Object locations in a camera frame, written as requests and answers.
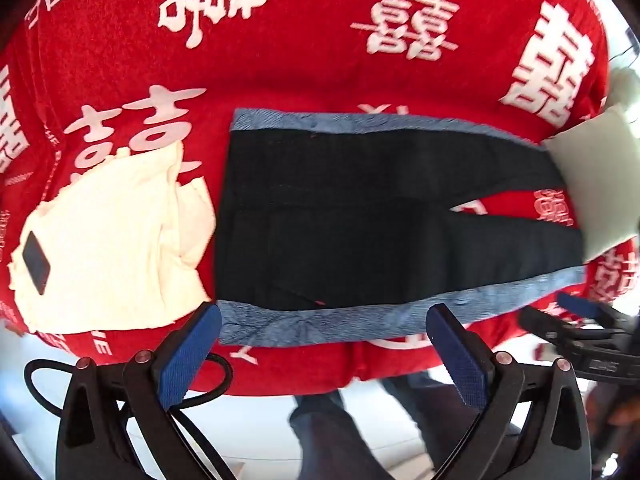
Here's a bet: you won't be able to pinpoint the cream folded garment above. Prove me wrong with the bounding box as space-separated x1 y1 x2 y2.
7 140 218 336

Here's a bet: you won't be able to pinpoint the person's left leg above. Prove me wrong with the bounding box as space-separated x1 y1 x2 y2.
290 390 386 480

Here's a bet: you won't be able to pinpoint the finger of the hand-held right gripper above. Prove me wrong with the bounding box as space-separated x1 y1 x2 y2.
556 292 628 333
519 307 573 343

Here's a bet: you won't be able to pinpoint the black pants with blue stripes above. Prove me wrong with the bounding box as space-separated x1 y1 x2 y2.
215 107 588 348

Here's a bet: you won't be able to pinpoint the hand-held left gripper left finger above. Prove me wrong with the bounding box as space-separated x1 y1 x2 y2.
57 302 236 480

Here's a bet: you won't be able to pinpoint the black cable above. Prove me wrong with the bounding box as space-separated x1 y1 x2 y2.
24 352 236 480

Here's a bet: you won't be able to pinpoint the red printed blanket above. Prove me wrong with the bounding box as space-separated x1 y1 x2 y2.
0 0 640 401

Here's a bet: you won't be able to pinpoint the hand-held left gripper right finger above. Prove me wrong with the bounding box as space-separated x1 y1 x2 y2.
425 302 593 480

